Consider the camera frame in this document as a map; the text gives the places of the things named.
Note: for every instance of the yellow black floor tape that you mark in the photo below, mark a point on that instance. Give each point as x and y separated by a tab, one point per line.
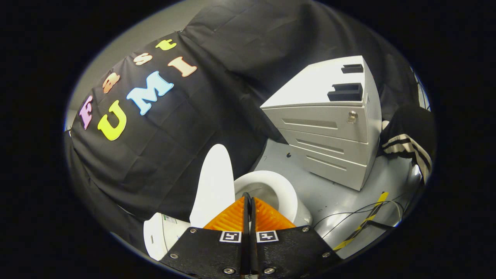
364	223

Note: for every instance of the black holder block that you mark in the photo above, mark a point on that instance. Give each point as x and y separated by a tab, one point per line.
352	68
346	93

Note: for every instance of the black backdrop cloth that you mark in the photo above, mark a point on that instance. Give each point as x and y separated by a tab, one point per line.
155	155

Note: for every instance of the person's striped black trousers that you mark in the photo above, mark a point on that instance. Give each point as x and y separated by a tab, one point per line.
410	124

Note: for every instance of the white toilet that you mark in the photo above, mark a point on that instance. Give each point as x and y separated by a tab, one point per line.
285	190

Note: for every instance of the white drawer cabinet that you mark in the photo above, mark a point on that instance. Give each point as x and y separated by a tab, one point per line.
321	124

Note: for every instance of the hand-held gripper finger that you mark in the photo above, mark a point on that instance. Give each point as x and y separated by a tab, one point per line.
245	232
253	240

